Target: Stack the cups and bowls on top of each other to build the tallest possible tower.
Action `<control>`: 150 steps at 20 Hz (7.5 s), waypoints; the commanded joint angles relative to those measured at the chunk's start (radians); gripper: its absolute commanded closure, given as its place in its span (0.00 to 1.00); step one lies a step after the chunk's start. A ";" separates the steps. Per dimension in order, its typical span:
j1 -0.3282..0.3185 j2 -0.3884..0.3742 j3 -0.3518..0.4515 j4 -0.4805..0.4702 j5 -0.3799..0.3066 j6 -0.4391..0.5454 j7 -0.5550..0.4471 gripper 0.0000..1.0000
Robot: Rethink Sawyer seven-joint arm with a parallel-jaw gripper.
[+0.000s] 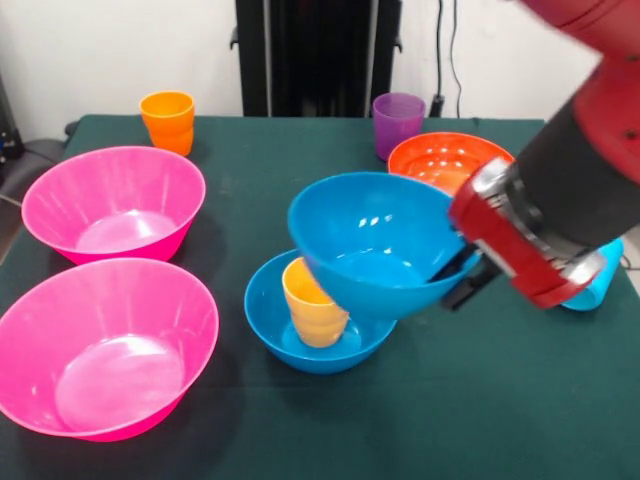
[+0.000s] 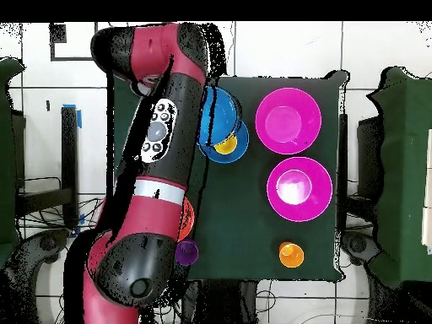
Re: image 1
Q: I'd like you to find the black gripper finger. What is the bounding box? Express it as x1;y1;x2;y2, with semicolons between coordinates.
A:
429;247;481;284
440;264;500;312

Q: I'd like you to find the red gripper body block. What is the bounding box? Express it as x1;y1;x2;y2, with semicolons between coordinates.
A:
448;169;604;310

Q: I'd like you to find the blue plastic bowl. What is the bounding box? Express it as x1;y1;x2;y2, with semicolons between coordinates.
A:
287;171;482;321
243;249;400;376

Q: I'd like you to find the light blue plastic cup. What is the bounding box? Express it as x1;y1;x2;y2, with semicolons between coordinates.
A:
559;237;626;312

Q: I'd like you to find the yellow plastic cup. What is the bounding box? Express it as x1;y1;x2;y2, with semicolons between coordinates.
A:
282;257;350;350

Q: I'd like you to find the pink plastic bowl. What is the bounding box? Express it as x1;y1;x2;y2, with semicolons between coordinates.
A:
0;257;220;443
20;145;207;265

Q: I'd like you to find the red-orange plastic bowl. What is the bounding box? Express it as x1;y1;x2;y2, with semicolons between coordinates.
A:
387;131;516;199

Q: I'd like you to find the dark green table cloth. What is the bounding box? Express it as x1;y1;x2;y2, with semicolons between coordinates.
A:
0;113;640;480

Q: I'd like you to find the purple plastic cup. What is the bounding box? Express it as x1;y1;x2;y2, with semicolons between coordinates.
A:
372;92;427;162

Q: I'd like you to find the orange plastic cup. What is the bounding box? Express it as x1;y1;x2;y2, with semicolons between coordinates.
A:
138;90;196;157

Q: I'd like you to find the black cable with plug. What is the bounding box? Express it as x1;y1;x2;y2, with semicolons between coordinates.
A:
430;0;466;120

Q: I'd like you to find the black upright post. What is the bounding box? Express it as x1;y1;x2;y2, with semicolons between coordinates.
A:
229;0;404;119

